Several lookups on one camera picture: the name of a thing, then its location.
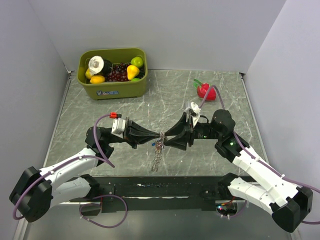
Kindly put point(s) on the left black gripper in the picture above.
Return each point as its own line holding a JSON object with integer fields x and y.
{"x": 134, "y": 134}

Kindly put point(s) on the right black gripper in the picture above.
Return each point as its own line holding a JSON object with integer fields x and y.
{"x": 181, "y": 127}

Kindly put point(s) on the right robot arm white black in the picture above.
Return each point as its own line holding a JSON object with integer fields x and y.
{"x": 287, "y": 201}

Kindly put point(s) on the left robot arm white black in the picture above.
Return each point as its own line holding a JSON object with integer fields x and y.
{"x": 38, "y": 190}

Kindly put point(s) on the olive green plastic bin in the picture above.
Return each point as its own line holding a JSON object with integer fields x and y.
{"x": 113, "y": 89}

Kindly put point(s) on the red dragon fruit toy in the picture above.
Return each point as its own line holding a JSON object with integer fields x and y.
{"x": 202, "y": 88}

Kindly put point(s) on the small green lime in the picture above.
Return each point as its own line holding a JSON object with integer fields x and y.
{"x": 135, "y": 79}

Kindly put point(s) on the dark red grape bunch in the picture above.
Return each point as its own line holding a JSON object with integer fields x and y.
{"x": 119, "y": 73}

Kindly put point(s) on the yellow pear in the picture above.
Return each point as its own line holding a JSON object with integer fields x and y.
{"x": 132, "y": 72}

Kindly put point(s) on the yellow lemon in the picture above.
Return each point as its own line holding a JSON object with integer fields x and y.
{"x": 97, "y": 79}

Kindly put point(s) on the green apple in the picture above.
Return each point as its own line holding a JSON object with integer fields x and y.
{"x": 137, "y": 62}

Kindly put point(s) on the yellow fruit at bin left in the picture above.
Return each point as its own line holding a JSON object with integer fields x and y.
{"x": 88, "y": 74}

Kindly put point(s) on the white cut coconut half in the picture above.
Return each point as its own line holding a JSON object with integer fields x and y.
{"x": 95, "y": 65}

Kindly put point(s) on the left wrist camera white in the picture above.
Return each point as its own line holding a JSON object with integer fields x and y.
{"x": 118, "y": 125}

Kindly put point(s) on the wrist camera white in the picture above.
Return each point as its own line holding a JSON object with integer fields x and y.
{"x": 193, "y": 110}
{"x": 118, "y": 125}

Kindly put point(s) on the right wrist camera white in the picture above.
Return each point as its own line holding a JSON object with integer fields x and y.
{"x": 193, "y": 110}

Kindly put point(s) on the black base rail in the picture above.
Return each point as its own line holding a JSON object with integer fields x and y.
{"x": 152, "y": 193}

